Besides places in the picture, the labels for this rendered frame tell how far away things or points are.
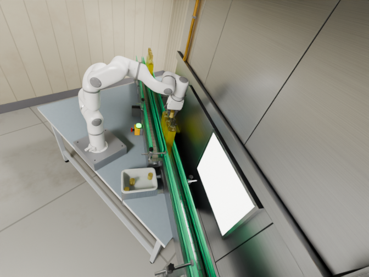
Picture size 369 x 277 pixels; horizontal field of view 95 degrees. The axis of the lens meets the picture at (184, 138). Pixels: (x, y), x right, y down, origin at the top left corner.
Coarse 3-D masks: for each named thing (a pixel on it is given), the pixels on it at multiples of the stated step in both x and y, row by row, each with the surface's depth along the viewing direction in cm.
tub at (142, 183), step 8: (144, 168) 117; (152, 168) 119; (128, 176) 117; (136, 176) 119; (144, 176) 121; (128, 184) 114; (136, 184) 115; (144, 184) 117; (152, 184) 118; (128, 192) 103
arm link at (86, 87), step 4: (96, 64) 87; (100, 64) 86; (104, 64) 88; (88, 68) 88; (92, 68) 88; (96, 68) 82; (100, 68) 83; (88, 72) 88; (84, 76) 88; (84, 80) 88; (84, 84) 88; (88, 84) 88; (84, 88) 89; (88, 88) 88; (92, 88) 89; (88, 92) 90; (92, 92) 90; (96, 92) 92
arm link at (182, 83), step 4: (168, 72) 93; (164, 76) 92; (172, 76) 92; (176, 76) 94; (180, 76) 94; (176, 80) 93; (180, 80) 92; (184, 80) 93; (188, 80) 95; (176, 84) 94; (180, 84) 92; (184, 84) 92; (188, 84) 94; (176, 88) 96; (180, 88) 94; (184, 88) 95; (176, 92) 97; (180, 92) 96; (184, 92) 98; (176, 96) 99; (180, 96) 99
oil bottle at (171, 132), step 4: (168, 128) 118; (172, 128) 117; (168, 132) 118; (172, 132) 118; (168, 136) 120; (172, 136) 121; (168, 140) 123; (172, 140) 124; (168, 144) 125; (172, 144) 127; (168, 148) 129
